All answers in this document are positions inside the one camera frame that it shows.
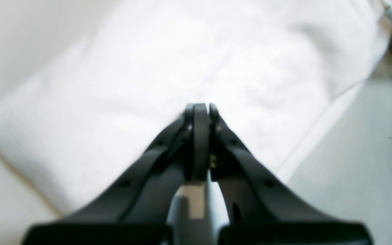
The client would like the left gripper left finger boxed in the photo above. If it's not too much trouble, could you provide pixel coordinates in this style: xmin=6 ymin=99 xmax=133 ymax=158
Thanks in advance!
xmin=23 ymin=104 xmax=202 ymax=245

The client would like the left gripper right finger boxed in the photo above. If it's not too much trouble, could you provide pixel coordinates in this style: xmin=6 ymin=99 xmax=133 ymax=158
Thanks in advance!
xmin=209 ymin=103 xmax=373 ymax=245

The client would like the white printed T-shirt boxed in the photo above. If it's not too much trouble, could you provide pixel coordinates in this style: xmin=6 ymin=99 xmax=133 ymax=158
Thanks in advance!
xmin=0 ymin=0 xmax=389 ymax=214

